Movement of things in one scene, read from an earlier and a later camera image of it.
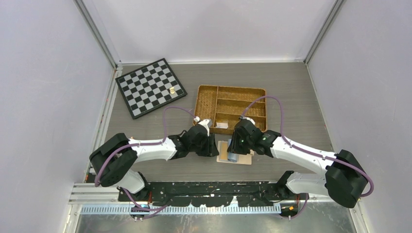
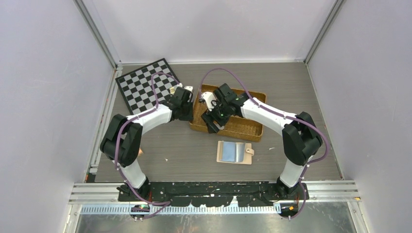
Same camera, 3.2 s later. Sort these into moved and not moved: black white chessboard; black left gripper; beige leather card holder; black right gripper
Moved: black left gripper; black right gripper
Not moved: black white chessboard; beige leather card holder
